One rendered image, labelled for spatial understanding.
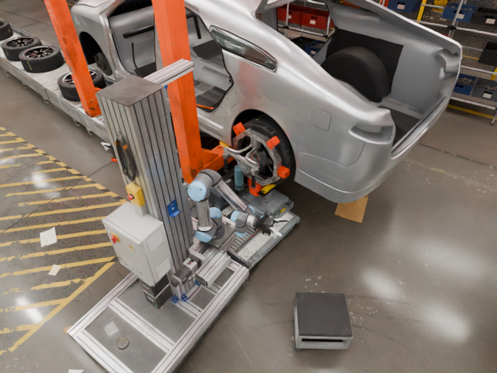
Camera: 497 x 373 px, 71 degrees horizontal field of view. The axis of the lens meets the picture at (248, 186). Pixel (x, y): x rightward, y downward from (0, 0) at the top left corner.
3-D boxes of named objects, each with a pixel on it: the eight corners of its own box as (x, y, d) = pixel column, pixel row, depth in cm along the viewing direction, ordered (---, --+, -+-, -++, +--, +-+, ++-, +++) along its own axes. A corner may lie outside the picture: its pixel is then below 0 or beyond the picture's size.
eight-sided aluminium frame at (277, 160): (279, 190, 333) (283, 143, 296) (275, 194, 329) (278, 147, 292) (238, 166, 359) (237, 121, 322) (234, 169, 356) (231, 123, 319)
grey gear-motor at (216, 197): (248, 198, 395) (247, 175, 372) (221, 219, 372) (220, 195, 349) (236, 191, 404) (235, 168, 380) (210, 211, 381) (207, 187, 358)
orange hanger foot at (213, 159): (239, 156, 382) (239, 129, 358) (205, 180, 353) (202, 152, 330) (229, 149, 390) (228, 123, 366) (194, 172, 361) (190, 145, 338)
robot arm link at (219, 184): (200, 165, 230) (248, 214, 246) (193, 175, 222) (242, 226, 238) (211, 158, 222) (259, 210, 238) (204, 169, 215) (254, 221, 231)
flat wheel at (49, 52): (35, 57, 643) (29, 44, 627) (70, 58, 642) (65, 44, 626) (17, 73, 594) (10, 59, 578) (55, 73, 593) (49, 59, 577)
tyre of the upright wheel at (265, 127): (310, 135, 304) (254, 101, 330) (294, 147, 291) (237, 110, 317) (294, 185, 353) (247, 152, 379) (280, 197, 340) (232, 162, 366)
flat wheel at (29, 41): (10, 64, 619) (4, 51, 603) (3, 53, 658) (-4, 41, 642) (49, 55, 649) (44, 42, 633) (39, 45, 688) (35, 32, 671)
